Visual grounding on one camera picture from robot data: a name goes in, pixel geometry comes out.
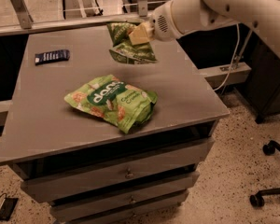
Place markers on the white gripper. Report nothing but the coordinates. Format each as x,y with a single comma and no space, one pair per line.
160,25

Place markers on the green jalapeno chip bag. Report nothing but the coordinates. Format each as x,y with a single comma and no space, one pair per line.
123,51

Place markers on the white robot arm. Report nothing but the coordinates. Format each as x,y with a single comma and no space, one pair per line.
177,18

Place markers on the green rice chip bag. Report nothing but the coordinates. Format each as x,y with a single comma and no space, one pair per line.
114,101

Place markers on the dark blue snack bar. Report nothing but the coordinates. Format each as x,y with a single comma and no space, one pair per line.
52,56

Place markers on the top grey drawer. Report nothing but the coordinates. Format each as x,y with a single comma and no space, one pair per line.
53,187

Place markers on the grey drawer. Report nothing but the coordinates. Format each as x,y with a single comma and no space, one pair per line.
124,197
53,187
132,210

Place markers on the grey drawer cabinet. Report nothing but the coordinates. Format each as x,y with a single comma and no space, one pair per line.
101,141

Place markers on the bottom grey drawer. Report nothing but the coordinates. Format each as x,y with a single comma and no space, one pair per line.
132,210

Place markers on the middle grey drawer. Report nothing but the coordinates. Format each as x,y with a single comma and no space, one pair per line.
124,197

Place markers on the black device on floor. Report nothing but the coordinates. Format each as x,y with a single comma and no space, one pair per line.
7,208

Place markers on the grey metal frame rail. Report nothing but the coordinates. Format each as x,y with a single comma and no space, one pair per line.
22,17

